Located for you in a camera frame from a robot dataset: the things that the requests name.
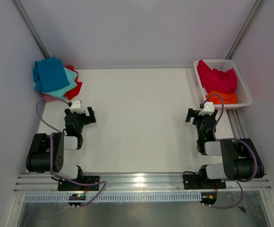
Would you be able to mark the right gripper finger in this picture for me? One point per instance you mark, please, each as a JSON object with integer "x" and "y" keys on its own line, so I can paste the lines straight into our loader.
{"x": 191, "y": 114}
{"x": 201, "y": 130}

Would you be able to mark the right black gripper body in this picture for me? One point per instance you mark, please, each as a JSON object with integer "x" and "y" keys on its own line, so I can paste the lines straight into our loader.
{"x": 202, "y": 117}

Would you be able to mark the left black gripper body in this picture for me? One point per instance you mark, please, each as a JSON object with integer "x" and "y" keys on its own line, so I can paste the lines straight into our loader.
{"x": 82, "y": 119}

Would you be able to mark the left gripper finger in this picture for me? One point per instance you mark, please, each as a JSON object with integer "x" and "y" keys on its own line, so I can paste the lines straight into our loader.
{"x": 79, "y": 130}
{"x": 91, "y": 117}

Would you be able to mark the magenta t shirt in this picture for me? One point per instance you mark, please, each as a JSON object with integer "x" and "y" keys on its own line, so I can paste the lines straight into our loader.
{"x": 216, "y": 80}

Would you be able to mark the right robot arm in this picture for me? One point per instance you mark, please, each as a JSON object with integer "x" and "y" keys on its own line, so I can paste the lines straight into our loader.
{"x": 240, "y": 160}

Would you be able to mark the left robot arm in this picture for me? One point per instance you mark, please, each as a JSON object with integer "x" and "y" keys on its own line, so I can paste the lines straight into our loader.
{"x": 46, "y": 153}

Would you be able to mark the red folded t shirt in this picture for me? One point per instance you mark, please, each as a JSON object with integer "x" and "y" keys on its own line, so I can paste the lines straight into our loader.
{"x": 75, "y": 91}

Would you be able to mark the pink folded t shirt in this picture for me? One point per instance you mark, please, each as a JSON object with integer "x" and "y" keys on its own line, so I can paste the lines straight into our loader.
{"x": 48, "y": 98}

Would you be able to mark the orange t shirt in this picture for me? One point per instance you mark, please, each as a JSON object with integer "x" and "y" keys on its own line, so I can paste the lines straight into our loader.
{"x": 216, "y": 96}

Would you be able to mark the blue folded t shirt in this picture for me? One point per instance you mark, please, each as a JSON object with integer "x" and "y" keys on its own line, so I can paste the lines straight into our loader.
{"x": 49, "y": 75}

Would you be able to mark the left black controller board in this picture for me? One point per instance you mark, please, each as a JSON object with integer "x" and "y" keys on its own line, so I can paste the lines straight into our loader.
{"x": 76, "y": 199}

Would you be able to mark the black controller board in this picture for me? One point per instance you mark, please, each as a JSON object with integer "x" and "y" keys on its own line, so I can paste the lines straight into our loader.
{"x": 208, "y": 198}
{"x": 76, "y": 199}

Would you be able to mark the right black controller board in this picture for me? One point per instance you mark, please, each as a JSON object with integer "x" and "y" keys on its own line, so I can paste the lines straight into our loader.
{"x": 208, "y": 198}

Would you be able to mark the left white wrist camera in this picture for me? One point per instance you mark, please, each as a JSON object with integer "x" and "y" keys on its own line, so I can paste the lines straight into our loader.
{"x": 76, "y": 107}

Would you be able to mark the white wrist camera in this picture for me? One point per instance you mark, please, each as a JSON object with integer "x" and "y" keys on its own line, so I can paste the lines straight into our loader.
{"x": 207, "y": 108}
{"x": 76, "y": 107}

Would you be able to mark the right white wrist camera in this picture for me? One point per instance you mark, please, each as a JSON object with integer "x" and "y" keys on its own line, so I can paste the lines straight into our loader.
{"x": 207, "y": 108}

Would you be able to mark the right side aluminium rail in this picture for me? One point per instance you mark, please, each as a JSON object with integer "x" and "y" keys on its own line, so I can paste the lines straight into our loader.
{"x": 235, "y": 123}

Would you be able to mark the aluminium rail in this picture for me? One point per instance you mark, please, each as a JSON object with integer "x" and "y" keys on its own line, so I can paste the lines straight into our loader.
{"x": 235, "y": 123}
{"x": 115, "y": 182}

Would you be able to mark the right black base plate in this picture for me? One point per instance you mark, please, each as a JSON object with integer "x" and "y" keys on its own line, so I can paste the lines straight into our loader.
{"x": 192, "y": 181}

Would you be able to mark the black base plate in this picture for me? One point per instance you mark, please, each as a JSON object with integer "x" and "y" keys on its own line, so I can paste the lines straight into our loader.
{"x": 192, "y": 181}
{"x": 85, "y": 180}

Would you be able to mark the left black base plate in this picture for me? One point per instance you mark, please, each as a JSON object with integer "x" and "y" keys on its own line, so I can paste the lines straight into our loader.
{"x": 85, "y": 180}

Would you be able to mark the slotted grey cable duct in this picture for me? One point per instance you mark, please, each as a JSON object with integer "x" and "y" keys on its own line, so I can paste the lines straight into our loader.
{"x": 116, "y": 197}

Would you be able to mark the aluminium front rail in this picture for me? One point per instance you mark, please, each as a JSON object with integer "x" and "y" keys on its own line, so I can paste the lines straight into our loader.
{"x": 115, "y": 182}

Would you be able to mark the right corner aluminium post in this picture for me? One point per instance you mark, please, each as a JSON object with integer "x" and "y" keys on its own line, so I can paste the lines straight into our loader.
{"x": 258, "y": 4}

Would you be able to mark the corner aluminium post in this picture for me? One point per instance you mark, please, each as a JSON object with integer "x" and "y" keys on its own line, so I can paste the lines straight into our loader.
{"x": 258, "y": 4}
{"x": 31, "y": 28}

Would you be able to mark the left corner aluminium post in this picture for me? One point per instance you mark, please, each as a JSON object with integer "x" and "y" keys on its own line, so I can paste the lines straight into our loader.
{"x": 31, "y": 28}

